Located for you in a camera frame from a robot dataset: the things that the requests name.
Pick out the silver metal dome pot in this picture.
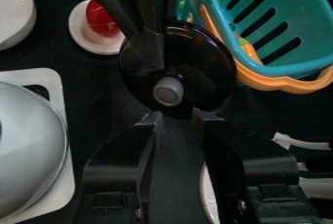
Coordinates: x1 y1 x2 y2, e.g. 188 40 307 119
0 81 70 220

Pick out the red ball on white dish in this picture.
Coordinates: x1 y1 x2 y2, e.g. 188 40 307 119
68 0 127 56

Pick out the white bowl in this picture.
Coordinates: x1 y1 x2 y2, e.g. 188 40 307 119
0 0 37 52

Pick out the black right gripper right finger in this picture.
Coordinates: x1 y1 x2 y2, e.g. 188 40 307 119
191 107 323 224

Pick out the teal slotted plastic basket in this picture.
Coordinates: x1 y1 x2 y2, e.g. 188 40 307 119
173 0 333 80

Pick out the red toy tomato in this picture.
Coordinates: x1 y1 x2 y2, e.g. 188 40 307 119
84 0 121 37

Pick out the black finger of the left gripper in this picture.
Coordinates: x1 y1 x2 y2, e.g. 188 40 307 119
85 0 167 71
137 0 168 36

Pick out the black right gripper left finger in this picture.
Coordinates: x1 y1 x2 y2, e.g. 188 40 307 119
72 110 163 224

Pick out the white square tray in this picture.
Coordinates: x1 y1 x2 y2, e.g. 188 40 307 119
0 67 76 224

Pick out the white flat plastic piece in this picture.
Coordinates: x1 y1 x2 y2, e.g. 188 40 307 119
298 162 333 201

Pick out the white plate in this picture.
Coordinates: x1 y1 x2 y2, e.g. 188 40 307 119
198 163 222 224

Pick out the orange plastic basket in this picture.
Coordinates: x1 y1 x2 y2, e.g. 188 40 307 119
185 4 333 95

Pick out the black pot lid grey knob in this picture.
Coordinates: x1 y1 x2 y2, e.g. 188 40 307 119
119 19 238 119

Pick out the white curved plastic piece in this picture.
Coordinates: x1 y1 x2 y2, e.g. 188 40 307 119
270 131 331 151

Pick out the green toy vegetable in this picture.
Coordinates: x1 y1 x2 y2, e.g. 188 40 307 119
177 0 226 13

